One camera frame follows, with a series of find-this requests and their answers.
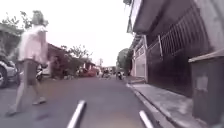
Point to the tree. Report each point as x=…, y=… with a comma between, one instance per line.
x=124, y=60

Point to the red vehicle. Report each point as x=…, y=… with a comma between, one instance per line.
x=89, y=72

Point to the grey asphalt road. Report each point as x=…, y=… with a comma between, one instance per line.
x=106, y=96

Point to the green trees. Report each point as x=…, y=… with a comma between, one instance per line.
x=75, y=55

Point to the low red building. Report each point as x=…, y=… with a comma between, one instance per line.
x=55, y=60

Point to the robot's own part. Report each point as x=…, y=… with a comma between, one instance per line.
x=76, y=115
x=146, y=120

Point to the dark metal fence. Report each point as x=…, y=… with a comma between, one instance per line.
x=176, y=56

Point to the pale concrete pavement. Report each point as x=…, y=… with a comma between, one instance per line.
x=166, y=101

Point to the building with overhanging roof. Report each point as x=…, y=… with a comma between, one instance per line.
x=160, y=16

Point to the person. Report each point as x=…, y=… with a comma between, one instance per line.
x=33, y=50

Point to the grey box cabinet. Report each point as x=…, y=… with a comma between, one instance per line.
x=208, y=88

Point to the grey car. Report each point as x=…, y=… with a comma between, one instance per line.
x=6, y=73

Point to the pale gate wall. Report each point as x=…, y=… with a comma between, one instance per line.
x=139, y=60

